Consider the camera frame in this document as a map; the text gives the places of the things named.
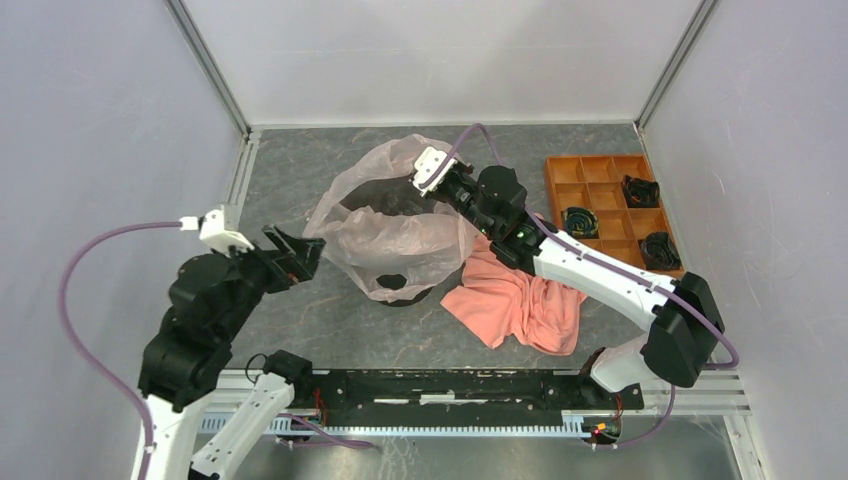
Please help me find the right aluminium corner post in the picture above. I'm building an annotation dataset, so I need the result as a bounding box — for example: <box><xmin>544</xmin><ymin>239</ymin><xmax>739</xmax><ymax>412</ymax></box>
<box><xmin>633</xmin><ymin>0</ymin><xmax>720</xmax><ymax>137</ymax></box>

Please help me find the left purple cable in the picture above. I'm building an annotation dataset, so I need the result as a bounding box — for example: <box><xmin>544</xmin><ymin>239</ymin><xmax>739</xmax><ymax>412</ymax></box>
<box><xmin>57</xmin><ymin>221</ymin><xmax>185</xmax><ymax>480</ymax></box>

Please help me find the black coiled cable top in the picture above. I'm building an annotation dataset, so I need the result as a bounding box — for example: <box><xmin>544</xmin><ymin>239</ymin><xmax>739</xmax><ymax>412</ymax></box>
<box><xmin>619</xmin><ymin>174</ymin><xmax>662</xmax><ymax>209</ymax></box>

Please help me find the left aluminium corner post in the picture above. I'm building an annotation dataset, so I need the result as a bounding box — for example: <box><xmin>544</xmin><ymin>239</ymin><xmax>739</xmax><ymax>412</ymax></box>
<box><xmin>164</xmin><ymin>0</ymin><xmax>252</xmax><ymax>138</ymax></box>

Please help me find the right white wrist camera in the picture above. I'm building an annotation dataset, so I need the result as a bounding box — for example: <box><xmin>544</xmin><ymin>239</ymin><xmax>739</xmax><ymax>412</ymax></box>
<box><xmin>411</xmin><ymin>146</ymin><xmax>457</xmax><ymax>197</ymax></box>

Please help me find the aluminium corner post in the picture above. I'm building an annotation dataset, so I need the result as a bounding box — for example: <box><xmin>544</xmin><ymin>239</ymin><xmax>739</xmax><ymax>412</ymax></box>
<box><xmin>633</xmin><ymin>0</ymin><xmax>720</xmax><ymax>137</ymax></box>
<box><xmin>164</xmin><ymin>0</ymin><xmax>252</xmax><ymax>138</ymax></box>

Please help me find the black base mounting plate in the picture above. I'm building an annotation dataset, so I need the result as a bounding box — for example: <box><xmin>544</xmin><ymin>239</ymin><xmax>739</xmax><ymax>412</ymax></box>
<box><xmin>290</xmin><ymin>369</ymin><xmax>645</xmax><ymax>427</ymax></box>

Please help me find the salmon pink cloth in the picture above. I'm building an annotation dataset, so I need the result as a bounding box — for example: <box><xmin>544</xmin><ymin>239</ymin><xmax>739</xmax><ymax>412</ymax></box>
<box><xmin>441</xmin><ymin>235</ymin><xmax>587</xmax><ymax>356</ymax></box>

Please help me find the black coiled cable in tray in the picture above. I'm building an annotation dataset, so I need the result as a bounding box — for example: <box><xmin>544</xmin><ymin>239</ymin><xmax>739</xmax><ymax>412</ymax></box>
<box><xmin>638</xmin><ymin>231</ymin><xmax>684</xmax><ymax>272</ymax></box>

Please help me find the purple cable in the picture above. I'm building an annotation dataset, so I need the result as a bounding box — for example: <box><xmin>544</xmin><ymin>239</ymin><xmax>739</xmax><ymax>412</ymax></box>
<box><xmin>423</xmin><ymin>123</ymin><xmax>741</xmax><ymax>449</ymax></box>
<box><xmin>57</xmin><ymin>221</ymin><xmax>185</xmax><ymax>480</ymax></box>

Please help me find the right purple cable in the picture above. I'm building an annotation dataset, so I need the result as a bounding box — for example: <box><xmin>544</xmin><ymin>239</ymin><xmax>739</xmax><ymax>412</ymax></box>
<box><xmin>423</xmin><ymin>123</ymin><xmax>741</xmax><ymax>449</ymax></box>

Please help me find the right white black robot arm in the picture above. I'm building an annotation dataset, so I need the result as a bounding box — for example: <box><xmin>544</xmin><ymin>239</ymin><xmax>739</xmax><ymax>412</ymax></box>
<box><xmin>422</xmin><ymin>163</ymin><xmax>724</xmax><ymax>408</ymax></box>

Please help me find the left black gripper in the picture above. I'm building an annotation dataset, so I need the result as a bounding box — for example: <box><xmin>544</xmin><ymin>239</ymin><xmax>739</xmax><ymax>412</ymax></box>
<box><xmin>216</xmin><ymin>219</ymin><xmax>327</xmax><ymax>338</ymax></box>

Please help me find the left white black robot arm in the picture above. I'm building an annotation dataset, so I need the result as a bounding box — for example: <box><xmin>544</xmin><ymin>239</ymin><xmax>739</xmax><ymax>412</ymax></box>
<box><xmin>134</xmin><ymin>220</ymin><xmax>326</xmax><ymax>479</ymax></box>

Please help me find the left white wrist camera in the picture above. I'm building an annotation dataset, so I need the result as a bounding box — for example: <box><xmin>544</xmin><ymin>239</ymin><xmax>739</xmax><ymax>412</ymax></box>
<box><xmin>178</xmin><ymin>204</ymin><xmax>256</xmax><ymax>258</ymax></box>

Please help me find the black plastic trash bin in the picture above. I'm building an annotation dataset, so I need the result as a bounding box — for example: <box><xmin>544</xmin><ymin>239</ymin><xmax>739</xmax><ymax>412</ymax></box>
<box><xmin>341</xmin><ymin>178</ymin><xmax>463</xmax><ymax>306</ymax></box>

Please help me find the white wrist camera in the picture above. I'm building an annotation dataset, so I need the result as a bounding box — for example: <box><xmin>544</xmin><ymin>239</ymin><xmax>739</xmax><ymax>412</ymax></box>
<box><xmin>411</xmin><ymin>146</ymin><xmax>457</xmax><ymax>197</ymax></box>
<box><xmin>178</xmin><ymin>204</ymin><xmax>256</xmax><ymax>258</ymax></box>

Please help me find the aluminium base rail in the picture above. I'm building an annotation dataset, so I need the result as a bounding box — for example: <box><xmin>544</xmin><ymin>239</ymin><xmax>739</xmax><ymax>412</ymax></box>
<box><xmin>152</xmin><ymin>368</ymin><xmax>753</xmax><ymax>439</ymax></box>

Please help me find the orange compartment tray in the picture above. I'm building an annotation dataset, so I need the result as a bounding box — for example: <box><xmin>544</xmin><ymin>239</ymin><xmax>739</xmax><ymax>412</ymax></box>
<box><xmin>544</xmin><ymin>155</ymin><xmax>672</xmax><ymax>269</ymax></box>

